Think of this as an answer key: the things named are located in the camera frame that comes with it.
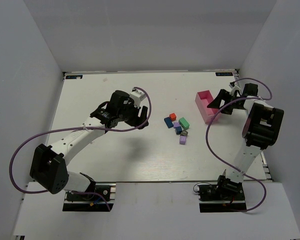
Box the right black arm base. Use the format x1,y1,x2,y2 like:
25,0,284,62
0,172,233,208
192,173,247,213

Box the pink plastic box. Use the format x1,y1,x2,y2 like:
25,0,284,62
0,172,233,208
195,90,218,125

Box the left blue table label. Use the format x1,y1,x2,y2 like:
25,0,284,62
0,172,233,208
65,75,83,80

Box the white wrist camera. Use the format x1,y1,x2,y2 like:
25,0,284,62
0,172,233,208
129,87,146,108
229,81,242,97

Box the red wood block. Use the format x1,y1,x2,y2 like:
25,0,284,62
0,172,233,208
169,113,177,121

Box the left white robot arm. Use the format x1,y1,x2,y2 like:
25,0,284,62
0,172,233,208
29,87,151,195

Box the grey wood block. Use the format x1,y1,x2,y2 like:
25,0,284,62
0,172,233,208
180,130,189,137

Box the teal small wood block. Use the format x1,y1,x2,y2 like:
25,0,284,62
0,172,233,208
174,126,183,135

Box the purple wood block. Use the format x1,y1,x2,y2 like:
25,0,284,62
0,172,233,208
173,122,181,129

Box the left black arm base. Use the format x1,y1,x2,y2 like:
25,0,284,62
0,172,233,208
62,183,116,212

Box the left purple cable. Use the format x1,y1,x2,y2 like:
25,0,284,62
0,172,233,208
9,86,153,211

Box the dark blue wood block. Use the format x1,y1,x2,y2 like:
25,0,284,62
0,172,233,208
163,117,174,129

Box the right blue table label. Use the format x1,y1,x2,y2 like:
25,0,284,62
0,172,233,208
215,72,233,77

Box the green wood block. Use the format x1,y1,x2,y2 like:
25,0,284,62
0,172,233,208
178,117,190,130

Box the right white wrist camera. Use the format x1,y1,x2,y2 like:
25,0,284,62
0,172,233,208
229,81,242,97

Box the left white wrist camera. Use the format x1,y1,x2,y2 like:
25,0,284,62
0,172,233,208
129,87,146,108

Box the blue table label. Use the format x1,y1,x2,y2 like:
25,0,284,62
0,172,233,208
65,75,83,80
215,72,233,77

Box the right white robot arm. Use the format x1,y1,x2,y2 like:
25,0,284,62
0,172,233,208
207,82,284,196

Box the lilac wood block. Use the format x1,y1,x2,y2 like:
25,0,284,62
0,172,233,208
179,135,187,145

